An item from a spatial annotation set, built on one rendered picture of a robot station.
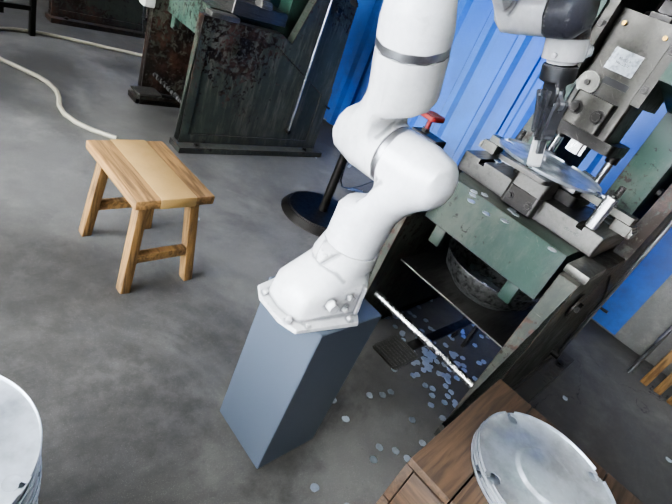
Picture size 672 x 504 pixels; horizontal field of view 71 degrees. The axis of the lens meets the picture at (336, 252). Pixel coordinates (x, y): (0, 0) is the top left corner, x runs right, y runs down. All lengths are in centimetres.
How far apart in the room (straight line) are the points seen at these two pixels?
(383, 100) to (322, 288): 35
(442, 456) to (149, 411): 69
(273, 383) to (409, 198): 51
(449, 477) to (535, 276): 58
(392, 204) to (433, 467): 49
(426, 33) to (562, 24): 43
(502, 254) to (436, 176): 61
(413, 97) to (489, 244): 70
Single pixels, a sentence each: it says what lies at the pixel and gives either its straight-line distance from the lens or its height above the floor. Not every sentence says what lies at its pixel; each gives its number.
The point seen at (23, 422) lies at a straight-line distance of 83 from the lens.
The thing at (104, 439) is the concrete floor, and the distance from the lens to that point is 123.
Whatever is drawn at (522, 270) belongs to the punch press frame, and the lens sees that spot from 132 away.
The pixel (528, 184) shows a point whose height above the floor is 72.
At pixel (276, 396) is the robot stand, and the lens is 107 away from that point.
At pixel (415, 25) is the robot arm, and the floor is 99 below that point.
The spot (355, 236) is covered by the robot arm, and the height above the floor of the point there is 64.
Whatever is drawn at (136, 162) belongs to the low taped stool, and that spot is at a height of 33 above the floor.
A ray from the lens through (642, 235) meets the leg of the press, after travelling 170.
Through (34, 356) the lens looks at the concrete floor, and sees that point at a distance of 137.
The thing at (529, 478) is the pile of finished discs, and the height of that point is 38.
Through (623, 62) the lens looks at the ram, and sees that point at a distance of 141.
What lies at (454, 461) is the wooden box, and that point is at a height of 35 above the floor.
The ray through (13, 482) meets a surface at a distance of 79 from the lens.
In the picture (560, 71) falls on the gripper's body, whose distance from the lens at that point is 118.
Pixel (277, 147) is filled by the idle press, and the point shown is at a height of 3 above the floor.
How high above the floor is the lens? 103
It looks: 30 degrees down
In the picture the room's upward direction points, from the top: 24 degrees clockwise
